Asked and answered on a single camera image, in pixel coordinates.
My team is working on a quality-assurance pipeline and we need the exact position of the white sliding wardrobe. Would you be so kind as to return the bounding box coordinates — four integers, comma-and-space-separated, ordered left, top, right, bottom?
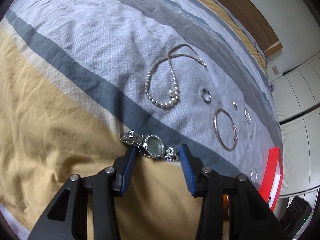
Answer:
272, 54, 319, 197

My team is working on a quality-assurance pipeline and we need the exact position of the silver band ring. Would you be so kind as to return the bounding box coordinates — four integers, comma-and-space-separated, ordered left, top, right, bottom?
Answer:
201, 88, 213, 104

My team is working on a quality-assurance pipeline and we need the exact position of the striped bed duvet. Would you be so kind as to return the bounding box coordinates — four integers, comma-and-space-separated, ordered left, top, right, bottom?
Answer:
1, 0, 283, 239

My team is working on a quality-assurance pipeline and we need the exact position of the wooden headboard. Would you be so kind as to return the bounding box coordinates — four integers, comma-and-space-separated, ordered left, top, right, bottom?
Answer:
217, 0, 283, 57

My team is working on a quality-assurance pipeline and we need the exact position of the black cable on bed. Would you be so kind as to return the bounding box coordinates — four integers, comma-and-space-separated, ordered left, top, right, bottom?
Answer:
249, 38, 268, 71

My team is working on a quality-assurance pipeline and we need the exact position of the large silver bangle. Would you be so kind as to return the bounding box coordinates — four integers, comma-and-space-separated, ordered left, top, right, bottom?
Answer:
213, 108, 238, 152

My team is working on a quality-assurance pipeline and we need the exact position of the silver hoop near tray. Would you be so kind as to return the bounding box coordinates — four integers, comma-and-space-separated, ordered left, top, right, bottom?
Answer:
250, 168, 258, 184

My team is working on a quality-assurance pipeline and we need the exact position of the silver wristwatch green dial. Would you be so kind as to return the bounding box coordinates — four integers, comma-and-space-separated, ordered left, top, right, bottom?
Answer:
120, 131, 179, 162

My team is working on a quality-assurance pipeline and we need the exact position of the red jewelry tray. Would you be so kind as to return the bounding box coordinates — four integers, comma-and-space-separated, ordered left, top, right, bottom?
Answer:
259, 147, 284, 211

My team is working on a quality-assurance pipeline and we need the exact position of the pearl and silver necklace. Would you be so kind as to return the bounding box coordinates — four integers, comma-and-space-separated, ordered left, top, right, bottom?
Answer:
144, 43, 208, 110

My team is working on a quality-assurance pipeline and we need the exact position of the amber orange bangle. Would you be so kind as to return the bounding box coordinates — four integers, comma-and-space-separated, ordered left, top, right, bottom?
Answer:
222, 194, 230, 221

